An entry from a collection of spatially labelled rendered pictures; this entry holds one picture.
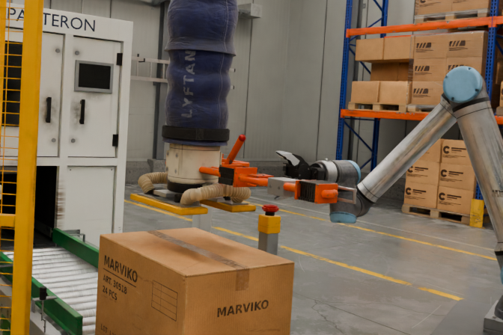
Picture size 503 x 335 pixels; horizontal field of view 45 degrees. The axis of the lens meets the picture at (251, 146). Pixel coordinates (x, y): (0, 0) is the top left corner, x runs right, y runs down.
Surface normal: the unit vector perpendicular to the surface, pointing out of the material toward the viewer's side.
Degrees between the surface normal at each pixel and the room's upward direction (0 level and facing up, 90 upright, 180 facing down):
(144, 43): 90
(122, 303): 90
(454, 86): 81
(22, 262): 90
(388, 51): 90
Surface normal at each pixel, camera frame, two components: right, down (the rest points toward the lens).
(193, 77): -0.04, -0.29
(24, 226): -0.02, 0.05
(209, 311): 0.60, 0.07
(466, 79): -0.49, -0.15
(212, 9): 0.30, -0.18
